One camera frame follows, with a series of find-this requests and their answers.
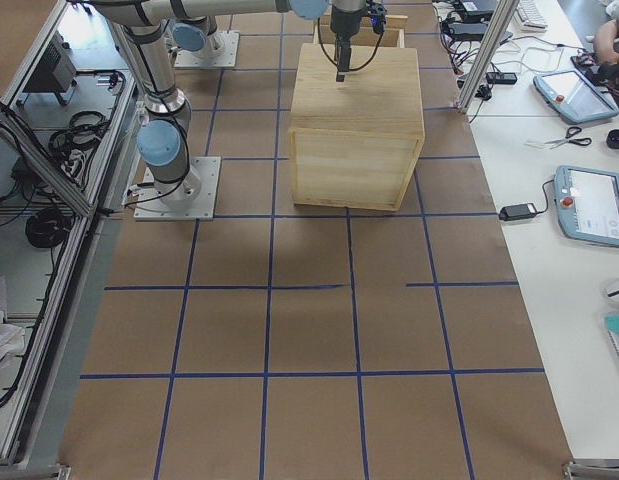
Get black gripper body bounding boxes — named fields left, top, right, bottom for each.
left=330, top=0, right=387, bottom=35

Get wooden drawer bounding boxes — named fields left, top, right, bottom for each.
left=313, top=14, right=409, bottom=48

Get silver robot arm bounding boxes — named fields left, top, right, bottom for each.
left=171, top=16, right=224, bottom=58
left=90, top=0, right=386, bottom=122

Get wooden drawer cabinet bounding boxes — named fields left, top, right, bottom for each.
left=289, top=44, right=425, bottom=212

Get blue teach pendant far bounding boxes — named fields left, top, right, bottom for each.
left=533, top=69, right=619, bottom=125

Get blue teach pendant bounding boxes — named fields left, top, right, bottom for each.
left=554, top=165, right=619, bottom=248
left=533, top=69, right=619, bottom=125

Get black scissors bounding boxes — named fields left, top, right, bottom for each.
left=544, top=126, right=592, bottom=149

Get black power adapter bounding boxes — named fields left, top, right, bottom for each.
left=498, top=203, right=538, bottom=222

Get blue teach pendant near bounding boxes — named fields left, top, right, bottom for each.
left=554, top=165, right=619, bottom=248

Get white crumpled cloth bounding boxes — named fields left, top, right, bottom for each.
left=0, top=277, right=28, bottom=381

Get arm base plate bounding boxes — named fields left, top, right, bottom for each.
left=133, top=156, right=221, bottom=221
left=173, top=30, right=240, bottom=70

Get aluminium frame post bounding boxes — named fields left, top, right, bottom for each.
left=456, top=0, right=519, bottom=114

